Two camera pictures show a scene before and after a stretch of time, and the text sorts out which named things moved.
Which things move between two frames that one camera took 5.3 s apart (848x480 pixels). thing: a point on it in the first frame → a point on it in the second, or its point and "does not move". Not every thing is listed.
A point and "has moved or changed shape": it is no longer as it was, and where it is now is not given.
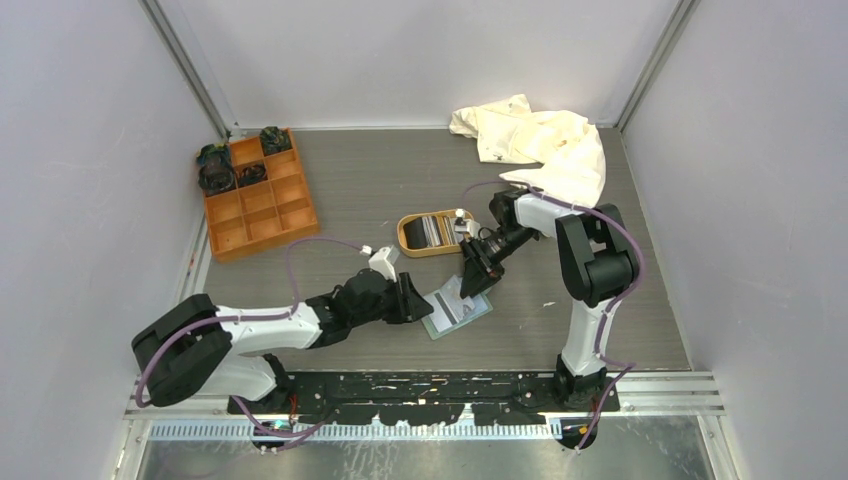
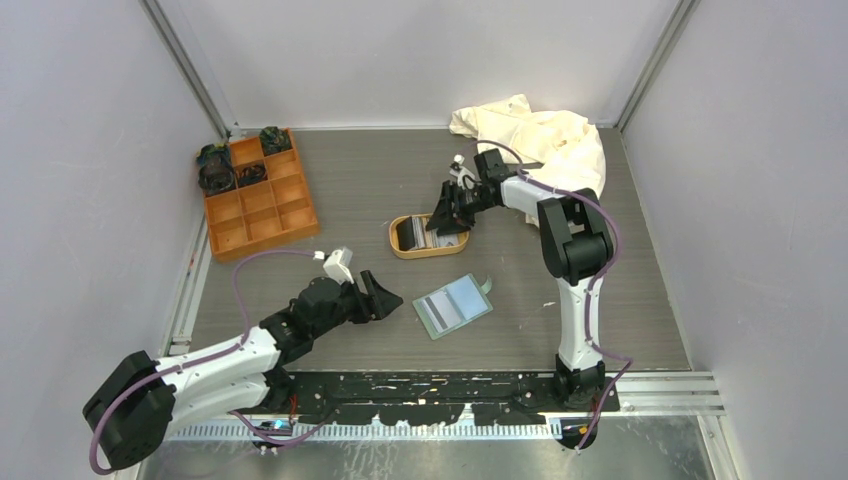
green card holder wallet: [451, 311] does not move
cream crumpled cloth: [567, 147] does not move
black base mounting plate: [429, 397] does not move
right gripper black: [479, 270] → [445, 219]
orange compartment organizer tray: [272, 212] does not move
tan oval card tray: [433, 232] has moved or changed shape
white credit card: [447, 305] has moved or changed shape
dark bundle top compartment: [274, 139] does not move
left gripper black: [416, 306] → [382, 301]
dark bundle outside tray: [215, 159] does not move
